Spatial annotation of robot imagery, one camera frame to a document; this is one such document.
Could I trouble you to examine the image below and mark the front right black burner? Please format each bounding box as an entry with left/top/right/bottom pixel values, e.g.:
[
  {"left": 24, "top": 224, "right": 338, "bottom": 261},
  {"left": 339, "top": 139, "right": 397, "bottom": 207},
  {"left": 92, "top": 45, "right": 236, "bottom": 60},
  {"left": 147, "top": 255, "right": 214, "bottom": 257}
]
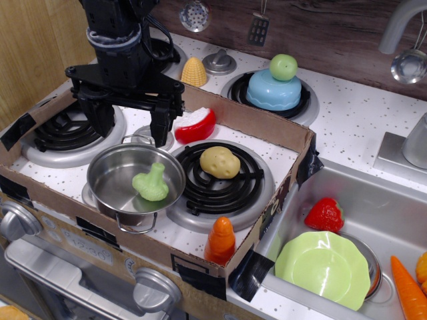
[{"left": 166, "top": 140, "right": 275, "bottom": 233}]

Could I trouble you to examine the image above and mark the grey toy faucet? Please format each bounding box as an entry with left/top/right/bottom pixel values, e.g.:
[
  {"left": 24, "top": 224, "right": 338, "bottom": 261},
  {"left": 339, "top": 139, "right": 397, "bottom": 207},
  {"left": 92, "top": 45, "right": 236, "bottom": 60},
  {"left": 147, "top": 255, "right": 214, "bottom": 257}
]
[{"left": 374, "top": 1, "right": 426, "bottom": 185}]

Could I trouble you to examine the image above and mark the orange toy pepper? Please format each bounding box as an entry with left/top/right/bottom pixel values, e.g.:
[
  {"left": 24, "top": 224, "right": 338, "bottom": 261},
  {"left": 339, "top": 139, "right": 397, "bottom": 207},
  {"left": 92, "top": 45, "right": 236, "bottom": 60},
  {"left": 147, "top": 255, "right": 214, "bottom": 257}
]
[{"left": 415, "top": 252, "right": 427, "bottom": 295}]

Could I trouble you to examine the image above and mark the orange toy carrot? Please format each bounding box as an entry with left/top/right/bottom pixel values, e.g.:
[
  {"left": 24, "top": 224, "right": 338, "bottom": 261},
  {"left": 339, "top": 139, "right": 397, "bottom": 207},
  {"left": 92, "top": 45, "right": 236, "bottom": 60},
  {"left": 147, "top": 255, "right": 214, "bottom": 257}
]
[{"left": 390, "top": 255, "right": 426, "bottom": 319}]

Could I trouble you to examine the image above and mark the back right black burner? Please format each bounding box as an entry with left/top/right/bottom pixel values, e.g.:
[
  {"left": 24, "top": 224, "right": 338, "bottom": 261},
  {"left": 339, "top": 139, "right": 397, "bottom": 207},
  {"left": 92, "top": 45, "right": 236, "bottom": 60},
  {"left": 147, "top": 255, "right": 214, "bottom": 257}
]
[{"left": 221, "top": 71, "right": 320, "bottom": 127}]

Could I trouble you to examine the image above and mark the silver sink basin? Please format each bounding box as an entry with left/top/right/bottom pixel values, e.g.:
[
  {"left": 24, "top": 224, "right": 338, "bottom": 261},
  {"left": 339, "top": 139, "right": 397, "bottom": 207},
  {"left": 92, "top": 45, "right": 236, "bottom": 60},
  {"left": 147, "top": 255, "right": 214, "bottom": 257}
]
[{"left": 257, "top": 160, "right": 426, "bottom": 319}]

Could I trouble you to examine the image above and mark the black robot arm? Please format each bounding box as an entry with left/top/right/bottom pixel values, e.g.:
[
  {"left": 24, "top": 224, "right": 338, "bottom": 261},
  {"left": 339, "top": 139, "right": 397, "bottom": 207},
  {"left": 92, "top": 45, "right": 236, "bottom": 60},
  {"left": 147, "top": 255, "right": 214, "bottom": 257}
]
[{"left": 65, "top": 1, "right": 185, "bottom": 147}]

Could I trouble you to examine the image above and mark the silver oven knob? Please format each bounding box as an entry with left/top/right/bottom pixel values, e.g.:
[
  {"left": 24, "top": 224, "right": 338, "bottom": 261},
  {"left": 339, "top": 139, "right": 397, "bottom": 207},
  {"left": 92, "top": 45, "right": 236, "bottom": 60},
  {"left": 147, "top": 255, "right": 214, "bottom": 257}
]
[
  {"left": 133, "top": 267, "right": 182, "bottom": 313},
  {"left": 1, "top": 201, "right": 42, "bottom": 241}
]

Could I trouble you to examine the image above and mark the orange toy carrot bottle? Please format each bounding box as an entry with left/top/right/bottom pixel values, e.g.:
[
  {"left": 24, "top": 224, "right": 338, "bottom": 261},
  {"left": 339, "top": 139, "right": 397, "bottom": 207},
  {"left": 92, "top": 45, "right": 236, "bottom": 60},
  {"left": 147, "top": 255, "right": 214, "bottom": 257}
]
[{"left": 204, "top": 217, "right": 236, "bottom": 266}]

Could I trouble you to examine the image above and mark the hanging metal skimmer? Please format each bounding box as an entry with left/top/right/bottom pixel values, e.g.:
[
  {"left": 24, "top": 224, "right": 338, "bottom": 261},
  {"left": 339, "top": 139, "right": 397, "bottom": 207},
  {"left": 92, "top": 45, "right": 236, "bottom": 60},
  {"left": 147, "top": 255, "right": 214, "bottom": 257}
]
[{"left": 179, "top": 1, "right": 211, "bottom": 33}]

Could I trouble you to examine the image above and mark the orange toy at corner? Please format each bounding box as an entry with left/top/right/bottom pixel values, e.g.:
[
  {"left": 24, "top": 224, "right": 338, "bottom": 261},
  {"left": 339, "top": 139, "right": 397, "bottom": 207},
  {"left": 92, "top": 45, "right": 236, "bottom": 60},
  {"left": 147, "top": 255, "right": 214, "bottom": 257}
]
[{"left": 0, "top": 305, "right": 29, "bottom": 320}]

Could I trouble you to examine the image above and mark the hanging metal spatula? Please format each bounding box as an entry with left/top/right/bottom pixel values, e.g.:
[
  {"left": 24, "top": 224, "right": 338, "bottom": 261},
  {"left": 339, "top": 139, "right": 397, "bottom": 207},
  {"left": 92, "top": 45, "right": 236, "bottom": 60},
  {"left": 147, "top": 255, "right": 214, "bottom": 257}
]
[{"left": 247, "top": 0, "right": 270, "bottom": 47}]

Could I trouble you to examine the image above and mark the silver stove knob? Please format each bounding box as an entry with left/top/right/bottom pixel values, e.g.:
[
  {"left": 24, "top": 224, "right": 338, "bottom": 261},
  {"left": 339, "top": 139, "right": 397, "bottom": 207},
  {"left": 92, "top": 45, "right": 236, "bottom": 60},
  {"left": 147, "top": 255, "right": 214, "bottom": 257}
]
[
  {"left": 131, "top": 125, "right": 175, "bottom": 151},
  {"left": 202, "top": 49, "right": 237, "bottom": 75}
]

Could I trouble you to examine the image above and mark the green toy apple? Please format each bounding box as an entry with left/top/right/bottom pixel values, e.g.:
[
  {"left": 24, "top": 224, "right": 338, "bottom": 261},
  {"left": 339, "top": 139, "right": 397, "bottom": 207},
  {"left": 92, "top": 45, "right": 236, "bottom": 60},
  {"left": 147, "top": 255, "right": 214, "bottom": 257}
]
[{"left": 270, "top": 54, "right": 298, "bottom": 81}]

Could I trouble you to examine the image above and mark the silver right oven knob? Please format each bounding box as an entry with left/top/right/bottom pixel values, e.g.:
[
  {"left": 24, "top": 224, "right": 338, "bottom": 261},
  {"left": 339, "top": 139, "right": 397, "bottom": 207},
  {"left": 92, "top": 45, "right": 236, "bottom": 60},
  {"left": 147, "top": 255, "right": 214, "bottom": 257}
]
[{"left": 133, "top": 267, "right": 182, "bottom": 313}]

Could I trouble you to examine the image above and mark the metal bowl under plate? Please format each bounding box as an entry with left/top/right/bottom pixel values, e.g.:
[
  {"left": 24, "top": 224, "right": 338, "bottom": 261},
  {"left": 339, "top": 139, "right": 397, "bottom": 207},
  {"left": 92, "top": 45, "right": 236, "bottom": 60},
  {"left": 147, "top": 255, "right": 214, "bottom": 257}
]
[{"left": 339, "top": 232, "right": 382, "bottom": 300}]

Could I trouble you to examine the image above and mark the silver oven door handle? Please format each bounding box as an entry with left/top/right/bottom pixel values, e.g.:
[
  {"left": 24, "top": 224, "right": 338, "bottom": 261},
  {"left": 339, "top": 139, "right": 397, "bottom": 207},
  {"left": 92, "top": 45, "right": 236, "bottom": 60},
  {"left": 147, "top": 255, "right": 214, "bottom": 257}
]
[{"left": 5, "top": 239, "right": 169, "bottom": 319}]

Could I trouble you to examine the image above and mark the red white toy cheese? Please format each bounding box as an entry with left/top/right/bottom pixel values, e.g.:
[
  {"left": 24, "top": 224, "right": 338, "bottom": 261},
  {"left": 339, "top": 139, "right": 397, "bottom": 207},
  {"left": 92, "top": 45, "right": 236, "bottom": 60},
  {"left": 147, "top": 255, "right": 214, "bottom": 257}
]
[{"left": 174, "top": 107, "right": 216, "bottom": 144}]

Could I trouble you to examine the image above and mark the front left black burner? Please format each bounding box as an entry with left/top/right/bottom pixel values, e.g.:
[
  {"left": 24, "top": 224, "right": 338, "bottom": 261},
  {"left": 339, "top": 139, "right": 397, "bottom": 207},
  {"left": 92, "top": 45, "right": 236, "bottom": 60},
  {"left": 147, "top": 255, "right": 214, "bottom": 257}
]
[{"left": 21, "top": 102, "right": 126, "bottom": 169}]

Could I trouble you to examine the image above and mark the yellow toy potato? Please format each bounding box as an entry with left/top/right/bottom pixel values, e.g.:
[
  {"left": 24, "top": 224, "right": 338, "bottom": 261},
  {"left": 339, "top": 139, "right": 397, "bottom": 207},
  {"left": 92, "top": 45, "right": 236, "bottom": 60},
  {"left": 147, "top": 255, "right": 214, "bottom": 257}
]
[{"left": 199, "top": 146, "right": 241, "bottom": 179}]

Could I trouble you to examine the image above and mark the hanging metal ladle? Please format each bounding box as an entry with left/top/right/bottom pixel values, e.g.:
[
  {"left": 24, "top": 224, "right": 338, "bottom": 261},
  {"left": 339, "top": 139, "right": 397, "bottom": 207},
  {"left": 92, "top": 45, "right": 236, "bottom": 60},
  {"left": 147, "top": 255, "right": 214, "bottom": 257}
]
[{"left": 390, "top": 12, "right": 426, "bottom": 85}]

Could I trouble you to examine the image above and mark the yellow toy corn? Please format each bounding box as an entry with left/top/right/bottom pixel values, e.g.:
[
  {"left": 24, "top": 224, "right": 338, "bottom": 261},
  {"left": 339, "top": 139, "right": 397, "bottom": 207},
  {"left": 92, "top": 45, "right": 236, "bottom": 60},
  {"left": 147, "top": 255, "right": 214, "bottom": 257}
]
[{"left": 181, "top": 57, "right": 207, "bottom": 87}]

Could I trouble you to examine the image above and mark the silver left oven knob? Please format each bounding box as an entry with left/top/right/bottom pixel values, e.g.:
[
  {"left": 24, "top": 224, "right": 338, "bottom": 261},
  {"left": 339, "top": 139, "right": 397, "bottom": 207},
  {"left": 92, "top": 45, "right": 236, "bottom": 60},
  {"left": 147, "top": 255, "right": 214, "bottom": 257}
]
[{"left": 1, "top": 201, "right": 42, "bottom": 241}]

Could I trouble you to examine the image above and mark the light blue toy bowl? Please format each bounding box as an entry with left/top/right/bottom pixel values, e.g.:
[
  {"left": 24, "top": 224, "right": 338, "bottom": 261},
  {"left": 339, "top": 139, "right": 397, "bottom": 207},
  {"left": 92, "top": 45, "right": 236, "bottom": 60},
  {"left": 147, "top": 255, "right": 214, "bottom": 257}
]
[{"left": 246, "top": 69, "right": 302, "bottom": 111}]

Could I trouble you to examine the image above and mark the silver centre stove knob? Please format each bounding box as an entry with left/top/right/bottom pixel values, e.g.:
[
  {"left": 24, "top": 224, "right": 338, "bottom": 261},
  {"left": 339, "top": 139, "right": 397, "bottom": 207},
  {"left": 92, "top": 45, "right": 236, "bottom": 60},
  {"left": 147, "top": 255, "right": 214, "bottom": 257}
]
[{"left": 131, "top": 125, "right": 175, "bottom": 151}]

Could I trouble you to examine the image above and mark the light green toy plate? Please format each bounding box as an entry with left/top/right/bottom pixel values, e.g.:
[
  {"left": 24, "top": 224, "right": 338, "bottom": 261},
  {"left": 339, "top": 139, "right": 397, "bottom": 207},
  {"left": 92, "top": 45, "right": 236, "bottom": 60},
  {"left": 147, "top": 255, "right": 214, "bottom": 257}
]
[{"left": 274, "top": 231, "right": 371, "bottom": 311}]

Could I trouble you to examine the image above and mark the green toy broccoli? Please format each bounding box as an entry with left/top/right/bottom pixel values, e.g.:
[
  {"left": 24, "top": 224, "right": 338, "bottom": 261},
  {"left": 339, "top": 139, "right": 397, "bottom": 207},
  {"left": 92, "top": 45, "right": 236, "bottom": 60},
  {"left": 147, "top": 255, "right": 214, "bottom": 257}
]
[{"left": 132, "top": 163, "right": 169, "bottom": 202}]

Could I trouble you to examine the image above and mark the silver back stove knob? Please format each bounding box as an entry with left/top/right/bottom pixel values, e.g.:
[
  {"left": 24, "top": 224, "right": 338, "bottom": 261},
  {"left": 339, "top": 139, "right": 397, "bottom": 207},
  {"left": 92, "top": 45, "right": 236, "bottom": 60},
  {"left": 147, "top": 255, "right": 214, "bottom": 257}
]
[{"left": 202, "top": 49, "right": 237, "bottom": 75}]

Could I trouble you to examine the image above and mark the red toy strawberry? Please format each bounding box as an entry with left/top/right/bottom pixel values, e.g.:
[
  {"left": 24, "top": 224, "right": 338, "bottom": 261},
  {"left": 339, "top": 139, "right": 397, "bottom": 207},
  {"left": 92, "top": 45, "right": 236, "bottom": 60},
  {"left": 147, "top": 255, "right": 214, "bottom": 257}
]
[{"left": 304, "top": 197, "right": 345, "bottom": 233}]

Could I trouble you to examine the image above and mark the stainless steel pot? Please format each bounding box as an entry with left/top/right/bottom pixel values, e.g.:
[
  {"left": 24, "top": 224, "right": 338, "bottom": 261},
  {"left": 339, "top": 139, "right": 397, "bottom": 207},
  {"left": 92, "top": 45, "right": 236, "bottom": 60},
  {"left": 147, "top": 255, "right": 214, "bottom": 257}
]
[{"left": 82, "top": 142, "right": 186, "bottom": 234}]

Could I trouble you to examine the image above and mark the brown cardboard fence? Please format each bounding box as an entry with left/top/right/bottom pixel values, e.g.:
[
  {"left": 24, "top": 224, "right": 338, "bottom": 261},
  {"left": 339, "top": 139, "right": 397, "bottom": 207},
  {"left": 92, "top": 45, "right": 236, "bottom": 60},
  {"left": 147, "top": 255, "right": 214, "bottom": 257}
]
[{"left": 1, "top": 85, "right": 320, "bottom": 299}]

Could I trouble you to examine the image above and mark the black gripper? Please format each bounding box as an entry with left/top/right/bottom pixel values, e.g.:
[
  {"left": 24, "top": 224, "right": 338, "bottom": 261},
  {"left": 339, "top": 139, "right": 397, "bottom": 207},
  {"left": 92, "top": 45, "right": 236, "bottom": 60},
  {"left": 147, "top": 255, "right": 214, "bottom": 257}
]
[{"left": 65, "top": 47, "right": 184, "bottom": 147}]

